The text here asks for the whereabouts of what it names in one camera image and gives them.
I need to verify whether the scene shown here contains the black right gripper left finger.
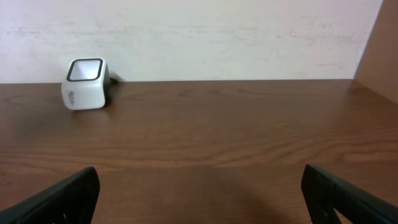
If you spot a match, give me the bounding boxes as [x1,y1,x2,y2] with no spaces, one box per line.
[1,167,100,224]

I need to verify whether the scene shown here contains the white barcode scanner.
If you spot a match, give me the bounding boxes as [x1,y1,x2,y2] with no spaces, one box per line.
[61,57,111,110]

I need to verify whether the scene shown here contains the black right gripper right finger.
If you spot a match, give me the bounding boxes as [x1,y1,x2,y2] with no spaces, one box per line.
[301,164,397,224]

